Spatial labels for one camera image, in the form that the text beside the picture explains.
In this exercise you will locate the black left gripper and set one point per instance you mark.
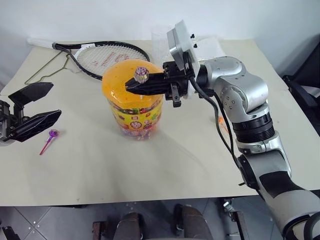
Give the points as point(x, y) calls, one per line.
point(6, 122)

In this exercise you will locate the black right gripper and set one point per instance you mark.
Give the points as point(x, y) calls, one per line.
point(176, 80)

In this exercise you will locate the purple white swirl lollipop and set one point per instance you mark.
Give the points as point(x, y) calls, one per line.
point(141, 74)

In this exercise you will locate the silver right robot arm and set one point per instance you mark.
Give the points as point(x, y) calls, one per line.
point(250, 85)

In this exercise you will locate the orange plastic lollipop jar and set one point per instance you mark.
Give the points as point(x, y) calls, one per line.
point(135, 120)

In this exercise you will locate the purple lollipop pink stick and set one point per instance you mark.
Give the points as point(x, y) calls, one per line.
point(53, 133)

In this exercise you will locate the clear plastic cup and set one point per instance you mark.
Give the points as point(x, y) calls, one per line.
point(158, 42)

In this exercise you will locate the white paper roll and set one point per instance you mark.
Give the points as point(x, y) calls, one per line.
point(40, 42)

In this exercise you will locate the clear plastic bag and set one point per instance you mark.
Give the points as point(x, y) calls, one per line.
point(210, 47)

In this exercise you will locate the black tennis racket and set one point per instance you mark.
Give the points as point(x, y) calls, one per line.
point(65, 46)

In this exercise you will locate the orange lollipop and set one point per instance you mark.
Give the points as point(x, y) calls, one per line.
point(221, 120)

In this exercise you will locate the brown wooden block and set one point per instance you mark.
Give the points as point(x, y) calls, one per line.
point(99, 231)

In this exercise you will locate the dark rounded shape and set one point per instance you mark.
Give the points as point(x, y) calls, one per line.
point(132, 227)
point(192, 222)

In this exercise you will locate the black office chair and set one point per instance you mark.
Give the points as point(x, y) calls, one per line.
point(307, 95)

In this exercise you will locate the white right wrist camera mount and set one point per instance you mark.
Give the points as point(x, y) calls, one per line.
point(185, 37)

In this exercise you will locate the black frame part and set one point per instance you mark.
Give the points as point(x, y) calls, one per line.
point(8, 232)

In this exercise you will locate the metal table bracket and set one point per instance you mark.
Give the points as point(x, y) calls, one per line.
point(237, 220)

